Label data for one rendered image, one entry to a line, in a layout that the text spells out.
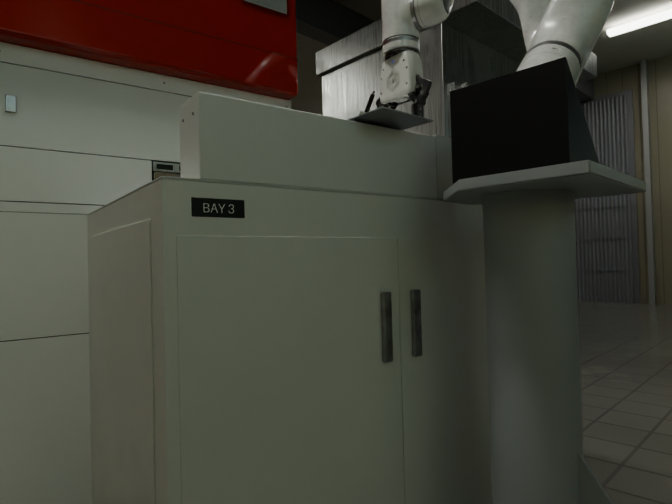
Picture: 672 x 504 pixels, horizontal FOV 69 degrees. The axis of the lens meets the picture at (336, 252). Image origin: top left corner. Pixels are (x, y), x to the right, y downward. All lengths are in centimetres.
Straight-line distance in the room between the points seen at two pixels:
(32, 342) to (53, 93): 61
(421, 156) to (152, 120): 76
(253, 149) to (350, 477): 63
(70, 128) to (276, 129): 68
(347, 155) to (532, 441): 61
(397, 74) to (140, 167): 73
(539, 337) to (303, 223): 46
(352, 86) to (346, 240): 267
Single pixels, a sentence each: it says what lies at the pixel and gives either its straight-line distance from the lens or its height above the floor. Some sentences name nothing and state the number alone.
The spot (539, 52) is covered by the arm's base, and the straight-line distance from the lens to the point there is 112.
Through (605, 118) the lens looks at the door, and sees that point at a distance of 816.
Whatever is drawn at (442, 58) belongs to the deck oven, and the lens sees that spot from 309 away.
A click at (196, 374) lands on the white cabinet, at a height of 51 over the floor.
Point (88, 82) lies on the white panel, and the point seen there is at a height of 116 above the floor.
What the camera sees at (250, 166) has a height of 85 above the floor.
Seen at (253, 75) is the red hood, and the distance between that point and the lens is 159.
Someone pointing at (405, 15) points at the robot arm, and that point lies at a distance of 119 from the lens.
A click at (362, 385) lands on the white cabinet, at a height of 44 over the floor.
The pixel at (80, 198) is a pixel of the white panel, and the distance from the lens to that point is 139.
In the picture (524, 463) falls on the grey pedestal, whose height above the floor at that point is 33.
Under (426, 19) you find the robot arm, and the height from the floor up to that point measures 120.
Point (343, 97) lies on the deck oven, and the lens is 359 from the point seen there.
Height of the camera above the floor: 68
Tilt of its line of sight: 1 degrees up
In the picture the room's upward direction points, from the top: 1 degrees counter-clockwise
